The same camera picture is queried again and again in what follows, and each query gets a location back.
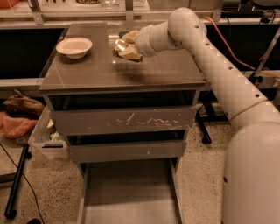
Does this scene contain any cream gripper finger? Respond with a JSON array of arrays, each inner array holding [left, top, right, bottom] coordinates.
[[122, 30, 138, 44], [118, 45, 143, 61]]

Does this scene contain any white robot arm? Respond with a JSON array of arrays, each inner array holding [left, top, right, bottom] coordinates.
[[118, 8, 280, 224]]

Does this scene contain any clear plastic storage bin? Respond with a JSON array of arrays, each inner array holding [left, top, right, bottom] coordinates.
[[28, 107, 67, 159]]

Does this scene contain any orange drink can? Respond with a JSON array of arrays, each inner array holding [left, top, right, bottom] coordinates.
[[112, 39, 129, 56]]

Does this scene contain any grey top drawer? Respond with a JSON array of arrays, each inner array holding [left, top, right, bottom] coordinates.
[[50, 107, 196, 136]]

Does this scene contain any grey open bottom drawer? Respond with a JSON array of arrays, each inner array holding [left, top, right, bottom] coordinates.
[[77, 158, 185, 224]]

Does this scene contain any orange cloth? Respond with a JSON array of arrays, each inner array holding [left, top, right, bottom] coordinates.
[[0, 112, 37, 138]]

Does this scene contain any black stand leg left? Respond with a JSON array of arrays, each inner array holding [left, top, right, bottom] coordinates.
[[4, 144, 29, 220]]

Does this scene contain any grey middle drawer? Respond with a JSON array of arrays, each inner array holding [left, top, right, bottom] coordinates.
[[68, 140, 186, 163]]

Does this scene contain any green yellow sponge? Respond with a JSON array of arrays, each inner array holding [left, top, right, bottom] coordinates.
[[119, 31, 129, 38]]

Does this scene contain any white bowl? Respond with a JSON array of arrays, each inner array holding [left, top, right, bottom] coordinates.
[[56, 38, 93, 60]]

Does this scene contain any grey drawer cabinet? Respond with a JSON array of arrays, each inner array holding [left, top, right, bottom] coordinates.
[[38, 20, 207, 176]]

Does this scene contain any orange cable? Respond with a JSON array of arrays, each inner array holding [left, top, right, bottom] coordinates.
[[204, 16, 280, 79]]

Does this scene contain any black table stand right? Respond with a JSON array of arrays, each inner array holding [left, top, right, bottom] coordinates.
[[195, 32, 279, 144]]

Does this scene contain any black floor cable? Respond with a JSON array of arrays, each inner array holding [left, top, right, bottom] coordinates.
[[0, 143, 46, 224]]

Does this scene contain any brown bag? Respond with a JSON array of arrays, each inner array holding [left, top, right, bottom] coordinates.
[[3, 89, 45, 119]]

